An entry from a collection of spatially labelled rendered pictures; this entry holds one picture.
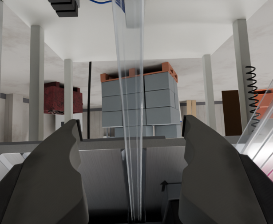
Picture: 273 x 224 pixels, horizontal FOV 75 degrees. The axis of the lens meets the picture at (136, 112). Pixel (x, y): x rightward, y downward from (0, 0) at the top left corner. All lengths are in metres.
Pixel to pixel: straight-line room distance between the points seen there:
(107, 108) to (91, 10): 2.48
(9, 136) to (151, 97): 3.54
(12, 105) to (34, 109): 4.47
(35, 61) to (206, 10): 0.53
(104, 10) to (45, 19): 0.18
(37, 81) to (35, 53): 0.09
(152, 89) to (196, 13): 2.13
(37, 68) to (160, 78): 2.21
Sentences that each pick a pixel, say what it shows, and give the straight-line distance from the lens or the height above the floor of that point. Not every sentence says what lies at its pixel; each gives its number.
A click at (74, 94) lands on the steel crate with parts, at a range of 4.02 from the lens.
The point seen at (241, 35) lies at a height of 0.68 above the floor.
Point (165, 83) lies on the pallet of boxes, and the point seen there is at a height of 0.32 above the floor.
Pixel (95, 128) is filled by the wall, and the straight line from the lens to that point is 7.71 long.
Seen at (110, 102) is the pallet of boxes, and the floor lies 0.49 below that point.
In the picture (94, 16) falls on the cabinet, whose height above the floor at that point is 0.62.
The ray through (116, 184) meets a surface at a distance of 0.22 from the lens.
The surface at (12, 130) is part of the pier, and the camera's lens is 5.03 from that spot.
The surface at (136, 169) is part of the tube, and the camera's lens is 0.17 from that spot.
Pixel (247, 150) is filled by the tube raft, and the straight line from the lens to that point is 0.18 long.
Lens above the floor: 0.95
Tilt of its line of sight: 6 degrees down
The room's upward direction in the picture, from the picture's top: 178 degrees clockwise
